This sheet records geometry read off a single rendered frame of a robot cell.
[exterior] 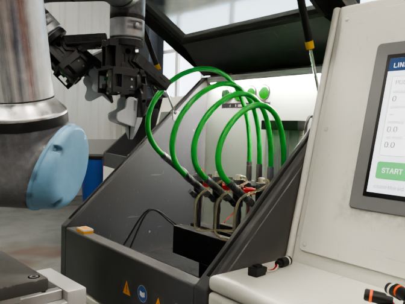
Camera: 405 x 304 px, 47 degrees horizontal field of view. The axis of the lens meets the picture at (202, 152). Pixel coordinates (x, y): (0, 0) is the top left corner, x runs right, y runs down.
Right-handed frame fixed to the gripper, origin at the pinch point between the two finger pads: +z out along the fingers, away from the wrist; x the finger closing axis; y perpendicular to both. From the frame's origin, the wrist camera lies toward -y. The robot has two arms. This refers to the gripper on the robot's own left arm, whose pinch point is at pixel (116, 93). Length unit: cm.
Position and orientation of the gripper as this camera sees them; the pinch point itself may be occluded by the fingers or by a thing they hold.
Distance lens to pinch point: 119.2
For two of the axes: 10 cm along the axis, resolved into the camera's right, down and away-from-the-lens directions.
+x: 4.5, -1.6, -8.8
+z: 6.6, 7.2, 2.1
